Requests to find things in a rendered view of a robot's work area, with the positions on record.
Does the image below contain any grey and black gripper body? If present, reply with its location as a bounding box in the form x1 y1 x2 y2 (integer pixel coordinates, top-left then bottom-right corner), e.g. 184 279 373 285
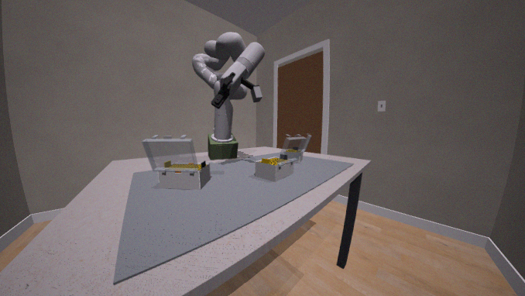
220 61 250 98

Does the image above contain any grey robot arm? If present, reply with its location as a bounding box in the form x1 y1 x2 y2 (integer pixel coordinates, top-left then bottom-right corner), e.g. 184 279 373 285
192 32 265 143

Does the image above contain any grey bench mat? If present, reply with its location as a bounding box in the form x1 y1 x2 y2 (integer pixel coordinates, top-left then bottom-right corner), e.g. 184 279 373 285
113 153 354 285

